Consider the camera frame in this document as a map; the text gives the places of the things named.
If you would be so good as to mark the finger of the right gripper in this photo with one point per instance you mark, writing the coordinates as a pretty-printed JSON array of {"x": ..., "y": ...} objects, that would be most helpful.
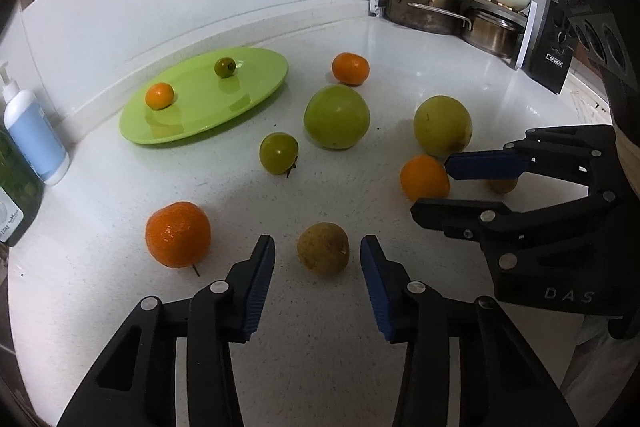
[
  {"x": 475, "y": 219},
  {"x": 490, "y": 164}
]

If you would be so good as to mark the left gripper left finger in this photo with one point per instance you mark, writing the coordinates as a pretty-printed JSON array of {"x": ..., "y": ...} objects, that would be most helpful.
[{"x": 132, "y": 381}]

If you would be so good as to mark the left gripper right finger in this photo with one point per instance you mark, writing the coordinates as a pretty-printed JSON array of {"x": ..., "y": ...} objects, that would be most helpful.
[{"x": 503, "y": 383}]

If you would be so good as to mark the orange tangerine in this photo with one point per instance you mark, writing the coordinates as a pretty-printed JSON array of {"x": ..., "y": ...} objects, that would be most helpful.
[
  {"x": 178, "y": 236},
  {"x": 159, "y": 96},
  {"x": 350, "y": 69},
  {"x": 423, "y": 177}
]

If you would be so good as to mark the brown kiwi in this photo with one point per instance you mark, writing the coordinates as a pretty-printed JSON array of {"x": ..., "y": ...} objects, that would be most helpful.
[
  {"x": 324, "y": 249},
  {"x": 502, "y": 187}
]

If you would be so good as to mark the green apple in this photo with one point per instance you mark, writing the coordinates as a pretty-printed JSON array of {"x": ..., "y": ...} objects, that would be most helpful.
[{"x": 337, "y": 117}]

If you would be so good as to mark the small green tomato back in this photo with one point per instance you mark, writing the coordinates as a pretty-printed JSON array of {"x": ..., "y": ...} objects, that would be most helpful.
[{"x": 225, "y": 67}]

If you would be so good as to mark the black knife block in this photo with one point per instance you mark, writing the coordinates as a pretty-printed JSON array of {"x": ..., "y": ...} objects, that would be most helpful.
[{"x": 552, "y": 46}]

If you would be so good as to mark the steel pot lower right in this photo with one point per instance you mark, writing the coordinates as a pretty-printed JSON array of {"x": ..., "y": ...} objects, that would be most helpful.
[{"x": 491, "y": 33}]

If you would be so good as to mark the green dish soap bottle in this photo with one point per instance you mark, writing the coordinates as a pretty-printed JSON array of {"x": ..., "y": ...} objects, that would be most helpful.
[{"x": 21, "y": 192}]

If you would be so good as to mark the blue white pump bottle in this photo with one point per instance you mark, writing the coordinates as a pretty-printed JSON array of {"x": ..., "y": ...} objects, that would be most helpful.
[{"x": 31, "y": 131}]

